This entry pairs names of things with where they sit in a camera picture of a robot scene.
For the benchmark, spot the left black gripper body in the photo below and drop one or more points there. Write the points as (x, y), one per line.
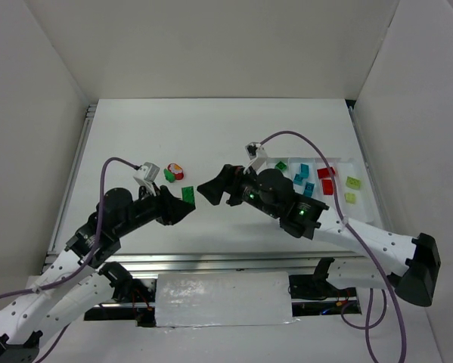
(164, 206)

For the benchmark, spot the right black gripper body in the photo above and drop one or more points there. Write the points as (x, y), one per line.
(233, 185)

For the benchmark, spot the dark green sloped lego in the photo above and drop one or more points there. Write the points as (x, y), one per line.
(281, 166)

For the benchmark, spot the green small lego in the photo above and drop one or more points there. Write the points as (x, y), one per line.
(169, 176)

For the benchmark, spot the red flower lego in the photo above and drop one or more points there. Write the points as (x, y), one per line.
(176, 170)

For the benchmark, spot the blue rounded lego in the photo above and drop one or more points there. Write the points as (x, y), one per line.
(309, 189)

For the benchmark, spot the red lego brick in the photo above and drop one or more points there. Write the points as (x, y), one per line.
(326, 172)

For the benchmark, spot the pale yellow rounded lego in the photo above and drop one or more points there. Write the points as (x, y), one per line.
(353, 183)

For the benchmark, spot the cyan small lego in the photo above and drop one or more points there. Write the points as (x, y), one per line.
(298, 179)

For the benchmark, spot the red sloped lego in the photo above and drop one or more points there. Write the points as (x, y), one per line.
(327, 186)

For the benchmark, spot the pale yellow square lego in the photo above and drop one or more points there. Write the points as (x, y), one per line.
(350, 198)

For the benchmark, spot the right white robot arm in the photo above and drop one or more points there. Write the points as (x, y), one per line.
(410, 264)

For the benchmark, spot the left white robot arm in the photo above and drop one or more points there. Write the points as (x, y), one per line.
(82, 276)

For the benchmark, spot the white compartment tray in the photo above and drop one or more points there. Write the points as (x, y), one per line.
(308, 179)

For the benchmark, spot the silver foil cover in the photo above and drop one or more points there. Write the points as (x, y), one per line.
(223, 299)

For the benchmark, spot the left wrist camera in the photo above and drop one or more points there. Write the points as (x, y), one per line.
(146, 174)

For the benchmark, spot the aluminium frame rail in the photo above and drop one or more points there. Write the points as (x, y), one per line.
(226, 262)

